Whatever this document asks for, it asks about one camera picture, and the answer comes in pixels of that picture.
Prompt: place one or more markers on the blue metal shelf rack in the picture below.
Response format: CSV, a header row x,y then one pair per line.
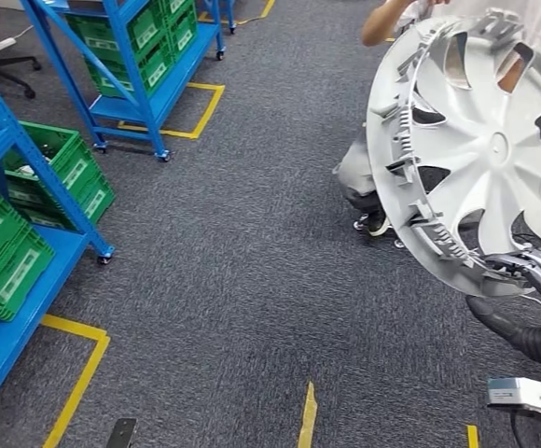
x,y
126,56
0,346
231,15

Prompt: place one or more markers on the white power strip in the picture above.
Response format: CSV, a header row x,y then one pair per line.
x,y
1,46

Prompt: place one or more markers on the person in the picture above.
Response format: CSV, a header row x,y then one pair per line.
x,y
354,179

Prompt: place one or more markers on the silver plastic wheel cover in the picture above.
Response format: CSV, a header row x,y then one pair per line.
x,y
485,154

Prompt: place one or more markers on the green plastic crate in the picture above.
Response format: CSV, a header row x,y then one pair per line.
x,y
69,167
182,31
144,25
154,71
5,260

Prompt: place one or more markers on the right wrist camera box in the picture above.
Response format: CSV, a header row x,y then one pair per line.
x,y
522,394

